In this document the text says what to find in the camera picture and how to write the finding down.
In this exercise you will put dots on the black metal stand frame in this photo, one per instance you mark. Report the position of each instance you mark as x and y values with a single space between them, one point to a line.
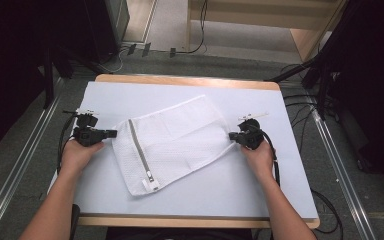
321 93

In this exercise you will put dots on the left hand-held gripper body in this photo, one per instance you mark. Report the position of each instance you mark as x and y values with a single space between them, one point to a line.
88 135

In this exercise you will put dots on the light wooden shelf unit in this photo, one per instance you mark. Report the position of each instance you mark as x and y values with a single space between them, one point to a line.
308 40

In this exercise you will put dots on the white table cover sheet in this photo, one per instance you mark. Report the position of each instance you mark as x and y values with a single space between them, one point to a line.
213 186

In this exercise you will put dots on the dark cabinet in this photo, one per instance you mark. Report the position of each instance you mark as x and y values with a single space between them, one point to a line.
101 26

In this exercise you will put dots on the person's right hand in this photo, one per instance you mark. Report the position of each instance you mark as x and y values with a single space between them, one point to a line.
260 161

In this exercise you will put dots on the person's left hand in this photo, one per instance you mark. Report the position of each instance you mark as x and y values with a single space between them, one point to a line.
76 156

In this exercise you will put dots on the dark curtain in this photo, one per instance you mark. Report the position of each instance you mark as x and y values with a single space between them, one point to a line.
376 83
10 66

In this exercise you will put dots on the aluminium floor rail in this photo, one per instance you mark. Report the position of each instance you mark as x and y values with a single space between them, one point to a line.
343 180
13 176

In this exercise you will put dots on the white mesh laundry bag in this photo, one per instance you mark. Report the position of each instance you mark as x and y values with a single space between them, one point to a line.
173 140

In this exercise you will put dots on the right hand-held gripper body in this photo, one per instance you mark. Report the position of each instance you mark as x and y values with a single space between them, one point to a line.
251 136

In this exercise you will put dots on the person's dark clothing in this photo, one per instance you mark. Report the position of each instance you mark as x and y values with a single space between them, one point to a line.
180 235

